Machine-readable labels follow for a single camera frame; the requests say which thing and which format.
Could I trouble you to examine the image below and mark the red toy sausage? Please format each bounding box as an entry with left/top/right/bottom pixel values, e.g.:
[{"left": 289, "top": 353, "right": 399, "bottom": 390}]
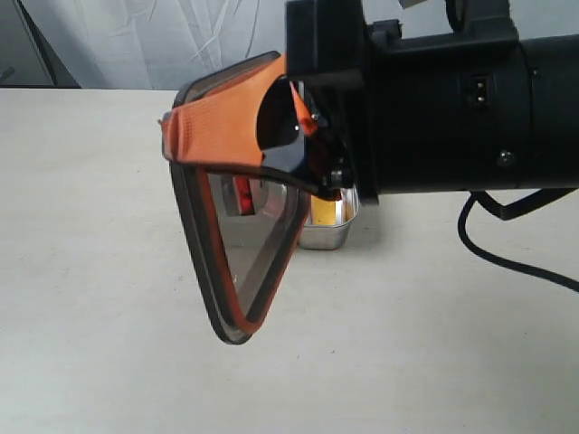
[{"left": 233, "top": 176, "right": 254, "bottom": 216}]

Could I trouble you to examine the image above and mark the yellow toy cheese block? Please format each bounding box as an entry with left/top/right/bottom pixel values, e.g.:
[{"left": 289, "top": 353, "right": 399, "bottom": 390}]
[{"left": 311, "top": 196, "right": 339, "bottom": 226}]

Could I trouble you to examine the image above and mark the white backdrop curtain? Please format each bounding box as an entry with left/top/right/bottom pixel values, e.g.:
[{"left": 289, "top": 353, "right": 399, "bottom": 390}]
[{"left": 17, "top": 0, "right": 579, "bottom": 92}]

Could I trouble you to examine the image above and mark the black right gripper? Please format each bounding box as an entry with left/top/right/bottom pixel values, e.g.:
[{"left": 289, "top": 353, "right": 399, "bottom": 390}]
[{"left": 261, "top": 1, "right": 531, "bottom": 203}]

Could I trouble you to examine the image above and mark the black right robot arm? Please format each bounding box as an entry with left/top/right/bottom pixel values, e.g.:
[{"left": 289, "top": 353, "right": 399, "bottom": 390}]
[{"left": 161, "top": 1, "right": 578, "bottom": 203}]

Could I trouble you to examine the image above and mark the dark stand behind table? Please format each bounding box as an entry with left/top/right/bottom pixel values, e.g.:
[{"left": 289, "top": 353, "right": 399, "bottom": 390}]
[{"left": 1, "top": 0, "right": 80, "bottom": 89}]

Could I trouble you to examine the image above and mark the black cable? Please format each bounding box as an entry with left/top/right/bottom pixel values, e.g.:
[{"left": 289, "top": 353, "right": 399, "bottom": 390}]
[{"left": 457, "top": 187, "right": 579, "bottom": 293}]

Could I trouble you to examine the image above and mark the stainless steel lunch box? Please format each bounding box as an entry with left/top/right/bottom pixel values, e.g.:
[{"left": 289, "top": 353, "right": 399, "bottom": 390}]
[{"left": 221, "top": 175, "right": 362, "bottom": 251}]

